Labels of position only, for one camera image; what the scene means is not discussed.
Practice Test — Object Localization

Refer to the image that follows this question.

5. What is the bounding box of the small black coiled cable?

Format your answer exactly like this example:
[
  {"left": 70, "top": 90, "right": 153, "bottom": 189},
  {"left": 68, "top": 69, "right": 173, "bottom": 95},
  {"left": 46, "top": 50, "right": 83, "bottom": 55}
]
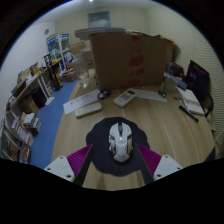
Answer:
[{"left": 96, "top": 89, "right": 112, "bottom": 101}]

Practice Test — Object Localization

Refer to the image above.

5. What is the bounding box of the white gaming mouse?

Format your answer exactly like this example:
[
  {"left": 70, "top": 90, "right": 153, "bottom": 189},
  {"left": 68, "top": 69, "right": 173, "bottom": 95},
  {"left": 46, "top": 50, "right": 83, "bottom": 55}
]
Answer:
[{"left": 108, "top": 121, "right": 134, "bottom": 163}]

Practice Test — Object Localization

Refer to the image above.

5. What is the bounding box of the large taped cardboard box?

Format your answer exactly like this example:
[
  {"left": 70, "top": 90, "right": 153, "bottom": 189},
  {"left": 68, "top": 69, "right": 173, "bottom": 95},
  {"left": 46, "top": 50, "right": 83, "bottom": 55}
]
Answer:
[{"left": 89, "top": 32, "right": 169, "bottom": 92}]

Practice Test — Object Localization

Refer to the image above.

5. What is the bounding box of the black marker pen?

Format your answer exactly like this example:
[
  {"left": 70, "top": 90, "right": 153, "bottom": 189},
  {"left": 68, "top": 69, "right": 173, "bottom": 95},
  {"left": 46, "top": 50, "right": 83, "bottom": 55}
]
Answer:
[{"left": 178, "top": 104, "right": 200, "bottom": 123}]

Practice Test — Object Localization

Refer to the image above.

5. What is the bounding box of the low shelf unit with books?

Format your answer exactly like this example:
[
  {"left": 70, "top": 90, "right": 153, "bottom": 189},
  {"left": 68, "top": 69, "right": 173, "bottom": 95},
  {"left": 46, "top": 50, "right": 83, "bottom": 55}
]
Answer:
[{"left": 0, "top": 109, "right": 43, "bottom": 164}]

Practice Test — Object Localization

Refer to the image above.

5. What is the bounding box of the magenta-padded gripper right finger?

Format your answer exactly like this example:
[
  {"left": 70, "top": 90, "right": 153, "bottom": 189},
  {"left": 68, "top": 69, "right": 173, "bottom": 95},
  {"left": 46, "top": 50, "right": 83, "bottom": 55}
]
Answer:
[{"left": 133, "top": 143, "right": 184, "bottom": 185}]

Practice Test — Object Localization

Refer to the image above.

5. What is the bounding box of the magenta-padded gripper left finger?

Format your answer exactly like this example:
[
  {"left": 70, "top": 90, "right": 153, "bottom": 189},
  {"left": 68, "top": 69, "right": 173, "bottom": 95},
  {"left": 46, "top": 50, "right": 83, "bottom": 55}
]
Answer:
[{"left": 43, "top": 143, "right": 95, "bottom": 187}]

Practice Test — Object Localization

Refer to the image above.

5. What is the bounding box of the grey flat lid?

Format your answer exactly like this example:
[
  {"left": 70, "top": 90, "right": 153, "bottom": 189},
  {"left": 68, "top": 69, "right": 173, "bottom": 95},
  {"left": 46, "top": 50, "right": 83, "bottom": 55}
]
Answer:
[{"left": 74, "top": 27, "right": 128, "bottom": 42}]

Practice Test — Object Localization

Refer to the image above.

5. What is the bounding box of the wall window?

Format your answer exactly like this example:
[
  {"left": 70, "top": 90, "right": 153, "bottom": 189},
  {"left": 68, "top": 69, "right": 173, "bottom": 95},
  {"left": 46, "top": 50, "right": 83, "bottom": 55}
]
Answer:
[{"left": 87, "top": 10, "right": 111, "bottom": 29}]

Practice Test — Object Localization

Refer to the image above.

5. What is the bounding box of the clear plastic jug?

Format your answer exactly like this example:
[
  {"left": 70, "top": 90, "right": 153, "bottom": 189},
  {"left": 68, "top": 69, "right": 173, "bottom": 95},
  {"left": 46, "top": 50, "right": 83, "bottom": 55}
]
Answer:
[{"left": 72, "top": 53, "right": 91, "bottom": 89}]

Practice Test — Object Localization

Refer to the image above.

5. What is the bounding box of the white closed book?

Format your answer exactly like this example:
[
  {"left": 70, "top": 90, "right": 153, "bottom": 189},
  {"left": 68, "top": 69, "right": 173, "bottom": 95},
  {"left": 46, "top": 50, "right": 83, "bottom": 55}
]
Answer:
[{"left": 176, "top": 87, "right": 205, "bottom": 116}]

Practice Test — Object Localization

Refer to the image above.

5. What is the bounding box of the small cardboard box on floor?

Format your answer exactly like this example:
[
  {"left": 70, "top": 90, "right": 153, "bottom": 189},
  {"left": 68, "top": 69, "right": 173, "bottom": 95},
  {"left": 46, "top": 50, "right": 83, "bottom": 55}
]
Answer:
[{"left": 62, "top": 67, "right": 79, "bottom": 83}]

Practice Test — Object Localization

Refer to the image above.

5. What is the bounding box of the clear plastic cup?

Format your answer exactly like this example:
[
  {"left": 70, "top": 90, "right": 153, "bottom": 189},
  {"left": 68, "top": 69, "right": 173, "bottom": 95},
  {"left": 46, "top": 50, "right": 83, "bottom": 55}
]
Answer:
[{"left": 162, "top": 77, "right": 178, "bottom": 94}]

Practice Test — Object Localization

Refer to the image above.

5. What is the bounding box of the glass-door display fridge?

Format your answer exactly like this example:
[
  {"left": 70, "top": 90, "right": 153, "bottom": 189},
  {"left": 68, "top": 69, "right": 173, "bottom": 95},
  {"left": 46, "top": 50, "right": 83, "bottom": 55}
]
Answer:
[{"left": 45, "top": 32, "right": 72, "bottom": 63}]

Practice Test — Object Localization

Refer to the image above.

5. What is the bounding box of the dark bag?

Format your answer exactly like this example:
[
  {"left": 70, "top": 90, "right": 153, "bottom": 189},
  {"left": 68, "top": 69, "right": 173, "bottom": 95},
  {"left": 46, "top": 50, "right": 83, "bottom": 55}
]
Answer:
[{"left": 168, "top": 61, "right": 185, "bottom": 79}]

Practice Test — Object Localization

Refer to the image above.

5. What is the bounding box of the black scalloped mouse pad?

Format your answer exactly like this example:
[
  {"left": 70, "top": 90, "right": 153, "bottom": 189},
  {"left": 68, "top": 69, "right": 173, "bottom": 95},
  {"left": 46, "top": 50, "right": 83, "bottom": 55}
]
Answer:
[{"left": 85, "top": 116, "right": 150, "bottom": 177}]

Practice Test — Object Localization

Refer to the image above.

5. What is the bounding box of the wooden side desk with clutter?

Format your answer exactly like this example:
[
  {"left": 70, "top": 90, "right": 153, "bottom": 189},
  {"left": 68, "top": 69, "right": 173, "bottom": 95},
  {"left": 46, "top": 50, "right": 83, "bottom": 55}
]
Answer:
[{"left": 9, "top": 58, "right": 64, "bottom": 111}]

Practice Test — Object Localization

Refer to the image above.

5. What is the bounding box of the small white flat case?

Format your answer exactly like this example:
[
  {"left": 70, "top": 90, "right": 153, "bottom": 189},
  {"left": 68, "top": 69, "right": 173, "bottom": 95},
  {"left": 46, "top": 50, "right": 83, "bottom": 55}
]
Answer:
[{"left": 74, "top": 102, "right": 103, "bottom": 119}]

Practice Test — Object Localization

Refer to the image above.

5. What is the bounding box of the tall open cardboard box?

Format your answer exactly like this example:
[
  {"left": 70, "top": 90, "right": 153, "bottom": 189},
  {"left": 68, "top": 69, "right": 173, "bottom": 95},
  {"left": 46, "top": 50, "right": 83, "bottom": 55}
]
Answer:
[{"left": 165, "top": 36, "right": 175, "bottom": 64}]

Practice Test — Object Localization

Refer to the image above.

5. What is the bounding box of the black office chair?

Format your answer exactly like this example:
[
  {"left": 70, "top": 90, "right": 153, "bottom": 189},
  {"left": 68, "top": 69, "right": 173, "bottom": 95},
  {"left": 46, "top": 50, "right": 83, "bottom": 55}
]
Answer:
[{"left": 184, "top": 59, "right": 214, "bottom": 118}]

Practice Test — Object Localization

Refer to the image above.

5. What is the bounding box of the white remote control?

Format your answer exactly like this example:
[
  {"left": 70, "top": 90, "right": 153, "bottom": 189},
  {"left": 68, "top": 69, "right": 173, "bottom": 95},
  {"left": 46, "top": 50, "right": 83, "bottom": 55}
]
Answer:
[{"left": 112, "top": 88, "right": 138, "bottom": 108}]

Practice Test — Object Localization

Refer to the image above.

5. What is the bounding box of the blue flat book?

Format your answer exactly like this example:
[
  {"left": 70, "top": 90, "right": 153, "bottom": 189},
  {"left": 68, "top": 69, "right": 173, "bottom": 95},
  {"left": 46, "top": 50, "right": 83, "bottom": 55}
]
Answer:
[{"left": 163, "top": 71, "right": 188, "bottom": 91}]

